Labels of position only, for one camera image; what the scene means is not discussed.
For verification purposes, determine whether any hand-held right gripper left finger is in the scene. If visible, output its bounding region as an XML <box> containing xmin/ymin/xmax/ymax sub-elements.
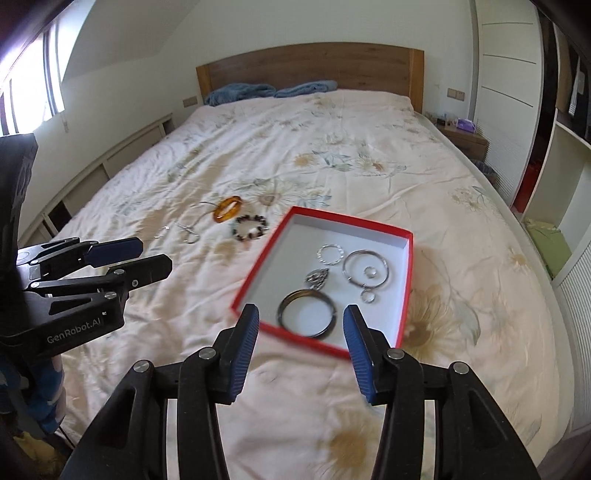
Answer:
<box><xmin>60</xmin><ymin>303</ymin><xmax>260</xmax><ymax>480</ymax></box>

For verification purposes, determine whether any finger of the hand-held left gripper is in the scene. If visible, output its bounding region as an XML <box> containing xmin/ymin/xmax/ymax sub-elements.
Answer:
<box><xmin>16</xmin><ymin>237</ymin><xmax>144</xmax><ymax>278</ymax></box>
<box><xmin>25</xmin><ymin>253</ymin><xmax>174</xmax><ymax>319</ymax></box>

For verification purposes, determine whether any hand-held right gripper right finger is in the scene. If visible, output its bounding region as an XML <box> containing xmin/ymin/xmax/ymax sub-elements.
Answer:
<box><xmin>342</xmin><ymin>305</ymin><xmax>542</xmax><ymax>480</ymax></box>

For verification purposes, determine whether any dark brown bangle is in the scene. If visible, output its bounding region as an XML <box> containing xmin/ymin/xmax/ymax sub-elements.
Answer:
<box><xmin>276</xmin><ymin>288</ymin><xmax>345</xmax><ymax>343</ymax></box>

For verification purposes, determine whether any plain silver bangle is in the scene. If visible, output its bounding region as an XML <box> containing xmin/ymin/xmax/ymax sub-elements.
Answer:
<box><xmin>342</xmin><ymin>248</ymin><xmax>393</xmax><ymax>289</ymax></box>

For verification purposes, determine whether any twisted silver bracelet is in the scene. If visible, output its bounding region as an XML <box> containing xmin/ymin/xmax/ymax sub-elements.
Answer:
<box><xmin>316</xmin><ymin>243</ymin><xmax>345</xmax><ymax>267</ymax></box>

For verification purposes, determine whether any red jewelry box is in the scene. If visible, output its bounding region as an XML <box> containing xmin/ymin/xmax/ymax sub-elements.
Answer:
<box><xmin>230</xmin><ymin>206</ymin><xmax>415</xmax><ymax>361</ymax></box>

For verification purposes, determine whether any amber bangle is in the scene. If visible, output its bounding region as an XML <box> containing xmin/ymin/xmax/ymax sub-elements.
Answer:
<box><xmin>212</xmin><ymin>196</ymin><xmax>245</xmax><ymax>223</ymax></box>

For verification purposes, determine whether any window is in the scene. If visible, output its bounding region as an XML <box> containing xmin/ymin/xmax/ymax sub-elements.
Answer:
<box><xmin>0</xmin><ymin>23</ymin><xmax>71</xmax><ymax>137</ymax></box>

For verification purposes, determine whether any blue pillow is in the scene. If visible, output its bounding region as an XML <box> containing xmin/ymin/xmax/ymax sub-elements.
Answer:
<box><xmin>275</xmin><ymin>80</ymin><xmax>339</xmax><ymax>99</ymax></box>
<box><xmin>204</xmin><ymin>82</ymin><xmax>277</xmax><ymax>107</ymax></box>

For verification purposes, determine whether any floral bedspread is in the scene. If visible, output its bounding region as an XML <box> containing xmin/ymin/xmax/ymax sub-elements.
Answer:
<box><xmin>14</xmin><ymin>90</ymin><xmax>578</xmax><ymax>480</ymax></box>

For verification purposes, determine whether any green cloth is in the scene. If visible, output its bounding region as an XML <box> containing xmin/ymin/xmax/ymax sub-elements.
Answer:
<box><xmin>523</xmin><ymin>219</ymin><xmax>574</xmax><ymax>278</ymax></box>

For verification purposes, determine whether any wooden nightstand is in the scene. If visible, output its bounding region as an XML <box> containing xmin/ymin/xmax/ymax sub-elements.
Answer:
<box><xmin>425</xmin><ymin>111</ymin><xmax>491</xmax><ymax>160</ymax></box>

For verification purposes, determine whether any wooden headboard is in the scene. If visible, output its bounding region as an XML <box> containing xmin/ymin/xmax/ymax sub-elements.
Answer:
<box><xmin>196</xmin><ymin>44</ymin><xmax>424</xmax><ymax>113</ymax></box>

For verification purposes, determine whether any white wardrobe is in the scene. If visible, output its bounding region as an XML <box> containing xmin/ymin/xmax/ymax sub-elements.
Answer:
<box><xmin>471</xmin><ymin>0</ymin><xmax>591</xmax><ymax>288</ymax></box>

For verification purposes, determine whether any silver bead necklace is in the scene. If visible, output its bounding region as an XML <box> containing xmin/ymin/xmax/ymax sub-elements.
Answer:
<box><xmin>175</xmin><ymin>200</ymin><xmax>218</xmax><ymax>245</ymax></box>

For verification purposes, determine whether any black and white bead bracelet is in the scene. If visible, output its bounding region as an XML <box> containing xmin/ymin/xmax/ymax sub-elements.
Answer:
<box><xmin>231</xmin><ymin>213</ymin><xmax>270</xmax><ymax>242</ymax></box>

